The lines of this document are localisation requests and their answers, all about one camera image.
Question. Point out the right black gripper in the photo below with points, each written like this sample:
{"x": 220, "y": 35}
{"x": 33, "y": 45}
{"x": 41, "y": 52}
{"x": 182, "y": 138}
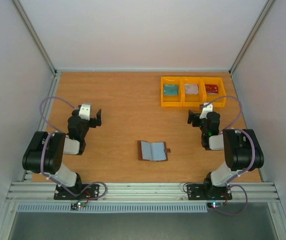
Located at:
{"x": 195, "y": 120}

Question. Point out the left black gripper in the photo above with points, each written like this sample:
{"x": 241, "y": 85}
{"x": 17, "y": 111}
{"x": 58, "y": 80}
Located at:
{"x": 99, "y": 120}

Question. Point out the brown leather card holder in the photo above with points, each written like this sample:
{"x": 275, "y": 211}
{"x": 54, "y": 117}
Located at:
{"x": 159, "y": 151}

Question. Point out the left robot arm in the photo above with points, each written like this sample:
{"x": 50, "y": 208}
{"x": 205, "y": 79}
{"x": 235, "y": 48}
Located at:
{"x": 45, "y": 152}

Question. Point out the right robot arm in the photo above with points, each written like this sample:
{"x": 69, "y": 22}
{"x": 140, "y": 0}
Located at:
{"x": 242, "y": 154}

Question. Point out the white card stack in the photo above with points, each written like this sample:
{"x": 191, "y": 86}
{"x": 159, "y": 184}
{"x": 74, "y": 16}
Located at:
{"x": 191, "y": 89}

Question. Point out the red card stack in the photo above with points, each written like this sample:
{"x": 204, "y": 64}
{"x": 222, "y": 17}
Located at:
{"x": 211, "y": 89}

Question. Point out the teal card stack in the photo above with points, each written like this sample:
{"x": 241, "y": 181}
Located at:
{"x": 170, "y": 90}

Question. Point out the middle yellow bin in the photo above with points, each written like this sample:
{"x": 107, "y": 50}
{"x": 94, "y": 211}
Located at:
{"x": 193, "y": 100}

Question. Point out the yellow bin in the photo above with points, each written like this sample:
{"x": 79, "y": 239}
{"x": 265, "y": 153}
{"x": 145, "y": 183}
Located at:
{"x": 219, "y": 82}
{"x": 193, "y": 100}
{"x": 171, "y": 101}

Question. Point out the left yellow bin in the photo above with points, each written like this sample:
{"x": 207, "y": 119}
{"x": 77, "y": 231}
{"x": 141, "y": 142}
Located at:
{"x": 171, "y": 101}

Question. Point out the right yellow bin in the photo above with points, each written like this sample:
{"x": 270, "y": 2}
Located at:
{"x": 219, "y": 82}

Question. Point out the left small circuit board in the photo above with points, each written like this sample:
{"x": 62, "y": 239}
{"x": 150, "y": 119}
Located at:
{"x": 79, "y": 205}

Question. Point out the small circuit board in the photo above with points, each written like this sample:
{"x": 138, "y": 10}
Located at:
{"x": 215, "y": 205}
{"x": 79, "y": 205}

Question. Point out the right small circuit board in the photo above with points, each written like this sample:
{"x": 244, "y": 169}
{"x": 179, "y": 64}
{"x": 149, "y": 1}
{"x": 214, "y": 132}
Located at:
{"x": 215, "y": 205}

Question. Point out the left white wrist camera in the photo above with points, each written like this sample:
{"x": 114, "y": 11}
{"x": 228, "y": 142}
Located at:
{"x": 85, "y": 111}

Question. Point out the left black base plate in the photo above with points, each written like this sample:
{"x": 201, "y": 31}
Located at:
{"x": 62, "y": 194}

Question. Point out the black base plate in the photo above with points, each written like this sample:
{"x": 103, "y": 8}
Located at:
{"x": 62, "y": 194}
{"x": 197, "y": 192}

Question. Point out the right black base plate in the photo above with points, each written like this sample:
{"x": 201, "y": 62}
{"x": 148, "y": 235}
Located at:
{"x": 197, "y": 192}

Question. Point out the aluminium front rail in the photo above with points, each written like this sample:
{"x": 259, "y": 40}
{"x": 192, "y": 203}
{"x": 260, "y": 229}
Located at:
{"x": 257, "y": 192}

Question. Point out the grey slotted cable duct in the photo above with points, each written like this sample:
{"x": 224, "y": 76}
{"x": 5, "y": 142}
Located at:
{"x": 113, "y": 208}

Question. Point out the left aluminium frame post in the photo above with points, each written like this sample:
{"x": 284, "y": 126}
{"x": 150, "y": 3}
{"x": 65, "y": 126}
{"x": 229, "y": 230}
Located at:
{"x": 21, "y": 11}

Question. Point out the aluminium frame post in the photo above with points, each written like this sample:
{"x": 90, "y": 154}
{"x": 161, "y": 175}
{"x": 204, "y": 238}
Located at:
{"x": 253, "y": 32}
{"x": 21, "y": 11}

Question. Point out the right aluminium frame post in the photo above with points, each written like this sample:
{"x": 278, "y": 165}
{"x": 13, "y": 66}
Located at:
{"x": 253, "y": 32}

